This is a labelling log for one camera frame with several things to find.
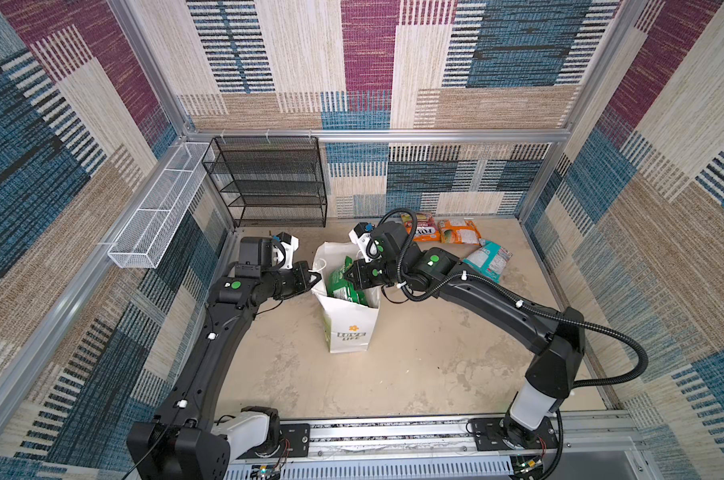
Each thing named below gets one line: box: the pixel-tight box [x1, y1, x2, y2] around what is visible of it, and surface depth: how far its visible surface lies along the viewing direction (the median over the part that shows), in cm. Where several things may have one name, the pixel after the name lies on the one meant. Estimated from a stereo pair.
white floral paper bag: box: [312, 242, 382, 353], surface depth 76 cm
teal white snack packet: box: [462, 239, 513, 284], surface depth 107 cm
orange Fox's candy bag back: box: [400, 213, 441, 242], surface depth 117 cm
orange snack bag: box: [437, 218, 482, 246], surface depth 114 cm
